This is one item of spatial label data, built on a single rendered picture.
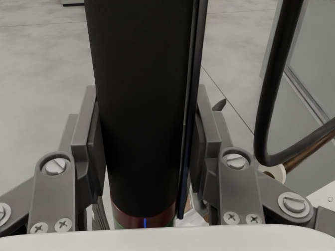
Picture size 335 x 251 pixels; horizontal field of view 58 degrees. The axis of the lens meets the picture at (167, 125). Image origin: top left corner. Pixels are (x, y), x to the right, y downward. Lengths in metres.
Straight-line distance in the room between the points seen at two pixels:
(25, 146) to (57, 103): 0.61
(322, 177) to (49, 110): 2.40
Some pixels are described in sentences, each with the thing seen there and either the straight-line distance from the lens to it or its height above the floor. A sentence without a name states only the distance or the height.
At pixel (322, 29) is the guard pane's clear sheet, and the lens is 1.42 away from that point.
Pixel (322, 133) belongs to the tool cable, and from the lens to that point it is 0.33.
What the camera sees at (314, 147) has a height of 1.51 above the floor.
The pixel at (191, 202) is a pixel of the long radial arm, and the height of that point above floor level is 1.14.
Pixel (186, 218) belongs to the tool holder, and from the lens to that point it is 0.24.
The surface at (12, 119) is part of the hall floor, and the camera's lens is 3.06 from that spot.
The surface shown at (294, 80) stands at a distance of 1.55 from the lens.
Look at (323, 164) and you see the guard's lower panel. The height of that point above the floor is 0.85.
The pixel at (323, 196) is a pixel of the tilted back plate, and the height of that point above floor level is 1.25.
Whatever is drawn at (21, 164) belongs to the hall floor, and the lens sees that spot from 2.57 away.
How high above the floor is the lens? 1.70
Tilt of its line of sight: 39 degrees down
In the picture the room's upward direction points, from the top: 2 degrees clockwise
